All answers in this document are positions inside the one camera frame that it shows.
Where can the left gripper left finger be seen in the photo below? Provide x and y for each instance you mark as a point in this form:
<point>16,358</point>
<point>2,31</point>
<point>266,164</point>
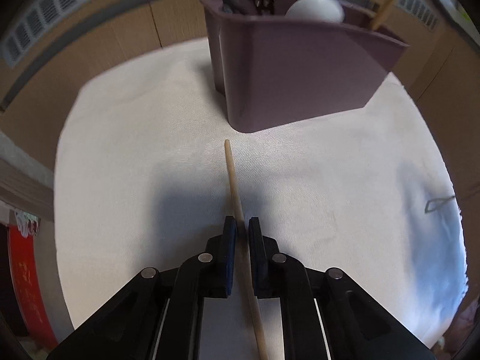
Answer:
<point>227,255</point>

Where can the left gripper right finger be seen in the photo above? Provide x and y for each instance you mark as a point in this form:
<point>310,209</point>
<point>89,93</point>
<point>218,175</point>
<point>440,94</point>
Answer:
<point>258,257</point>

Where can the wooden chopstick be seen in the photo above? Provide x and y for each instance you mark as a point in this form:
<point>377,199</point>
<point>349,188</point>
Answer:
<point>244,253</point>
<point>382,14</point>

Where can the metal shovel-handle utensil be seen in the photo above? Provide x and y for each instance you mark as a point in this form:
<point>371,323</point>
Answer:
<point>436,203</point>

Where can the white ceramic soup spoon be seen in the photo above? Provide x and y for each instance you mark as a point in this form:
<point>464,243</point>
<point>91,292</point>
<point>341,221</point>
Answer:
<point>320,10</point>

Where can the white towel mat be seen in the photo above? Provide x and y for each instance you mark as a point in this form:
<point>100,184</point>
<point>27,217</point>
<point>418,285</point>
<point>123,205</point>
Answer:
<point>141,181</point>

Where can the maroon plastic utensil holder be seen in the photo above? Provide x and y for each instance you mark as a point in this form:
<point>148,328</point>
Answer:
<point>274,70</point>

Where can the red box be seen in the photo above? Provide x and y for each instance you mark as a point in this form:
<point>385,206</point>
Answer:
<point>27,290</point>

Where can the long grey vent grille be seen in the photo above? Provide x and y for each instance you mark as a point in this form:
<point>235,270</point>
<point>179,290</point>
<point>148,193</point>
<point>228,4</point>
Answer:
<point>26,31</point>

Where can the short grey vent grille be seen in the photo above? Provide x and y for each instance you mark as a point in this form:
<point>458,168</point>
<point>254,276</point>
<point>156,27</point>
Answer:
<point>421,11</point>

